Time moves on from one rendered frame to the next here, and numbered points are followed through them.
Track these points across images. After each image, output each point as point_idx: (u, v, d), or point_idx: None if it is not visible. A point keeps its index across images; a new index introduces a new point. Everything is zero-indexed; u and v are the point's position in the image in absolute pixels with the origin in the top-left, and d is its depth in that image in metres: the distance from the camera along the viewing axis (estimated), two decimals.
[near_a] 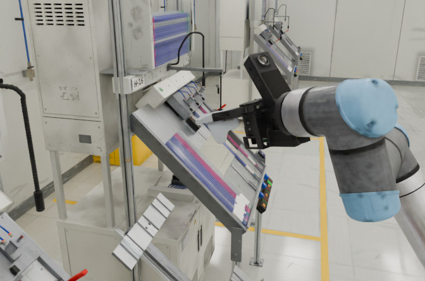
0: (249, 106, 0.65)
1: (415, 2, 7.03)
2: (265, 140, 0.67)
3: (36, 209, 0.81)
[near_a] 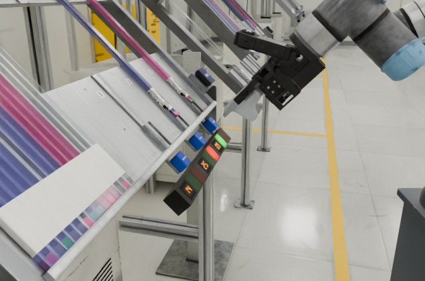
0: (267, 66, 0.69)
1: None
2: (291, 91, 0.72)
3: None
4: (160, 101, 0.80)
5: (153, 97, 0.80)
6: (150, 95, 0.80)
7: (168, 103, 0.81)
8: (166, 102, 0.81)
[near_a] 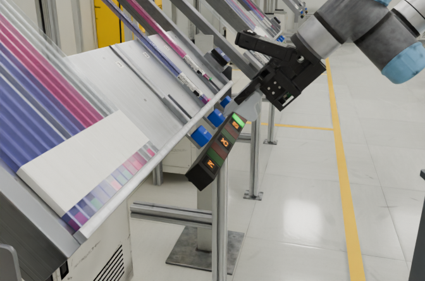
0: (267, 66, 0.69)
1: None
2: (291, 92, 0.72)
3: None
4: (190, 87, 0.77)
5: (184, 83, 0.77)
6: (180, 80, 0.77)
7: (198, 88, 0.78)
8: (197, 87, 0.78)
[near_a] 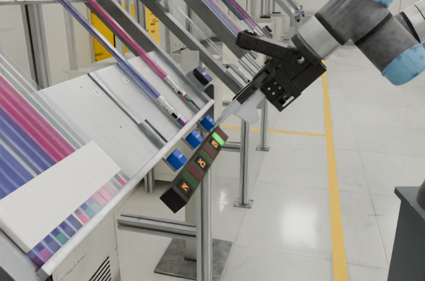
0: (268, 67, 0.69)
1: None
2: None
3: None
4: (169, 109, 0.80)
5: (162, 105, 0.80)
6: (159, 103, 0.80)
7: (177, 111, 0.81)
8: (175, 109, 0.81)
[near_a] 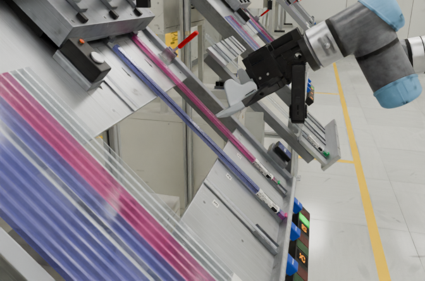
0: None
1: None
2: None
3: None
4: (269, 203, 0.81)
5: (262, 199, 0.81)
6: (258, 197, 0.81)
7: (275, 204, 0.82)
8: (274, 202, 0.82)
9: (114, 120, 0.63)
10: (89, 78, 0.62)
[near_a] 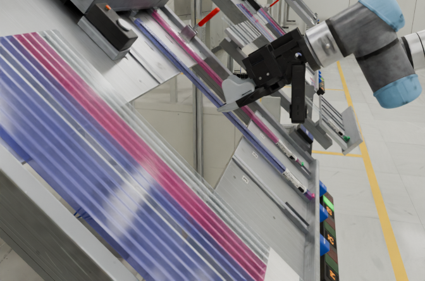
0: None
1: None
2: None
3: None
4: (295, 183, 0.78)
5: (289, 179, 0.78)
6: (285, 176, 0.78)
7: (302, 183, 0.79)
8: (300, 183, 0.79)
9: (141, 90, 0.61)
10: (116, 45, 0.60)
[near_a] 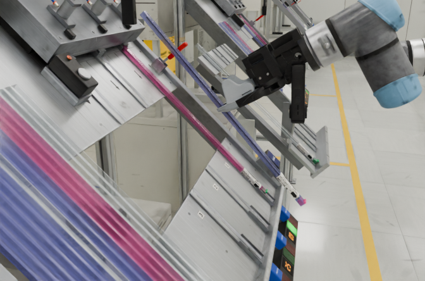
0: None
1: None
2: None
3: None
4: (288, 188, 0.79)
5: (283, 183, 0.79)
6: (279, 180, 0.79)
7: (295, 188, 0.80)
8: (293, 188, 0.79)
9: (100, 135, 0.65)
10: (76, 93, 0.64)
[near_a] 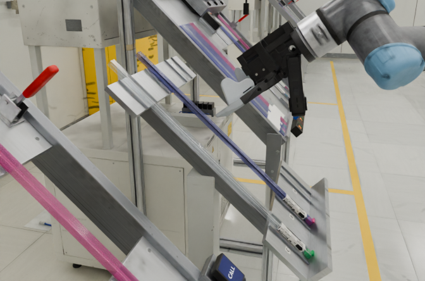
0: None
1: None
2: None
3: None
4: (296, 209, 0.80)
5: (289, 205, 0.80)
6: (285, 202, 0.80)
7: (302, 209, 0.81)
8: (301, 208, 0.81)
9: None
10: None
